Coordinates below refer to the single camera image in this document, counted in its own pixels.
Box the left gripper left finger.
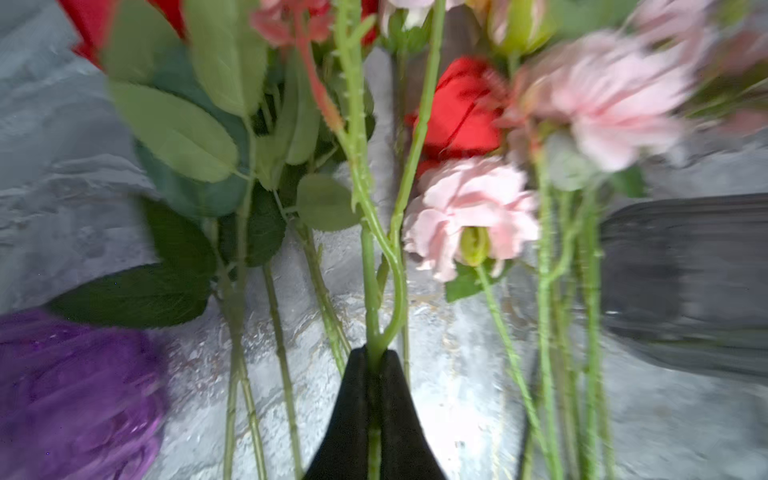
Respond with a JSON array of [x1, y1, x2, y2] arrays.
[[304, 347, 370, 480]]

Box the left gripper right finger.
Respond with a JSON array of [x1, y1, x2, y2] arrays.
[[379, 350, 446, 480]]

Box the red rose stem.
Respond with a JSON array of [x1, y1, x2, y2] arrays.
[[251, 1, 408, 479]]

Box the blue purple glass vase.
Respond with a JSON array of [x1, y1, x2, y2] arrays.
[[1, 308, 167, 479]]

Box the pile of artificial flowers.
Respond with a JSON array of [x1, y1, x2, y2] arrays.
[[51, 1, 767, 479]]

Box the smoky pink glass vase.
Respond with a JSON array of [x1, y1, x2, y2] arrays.
[[600, 193, 767, 384]]

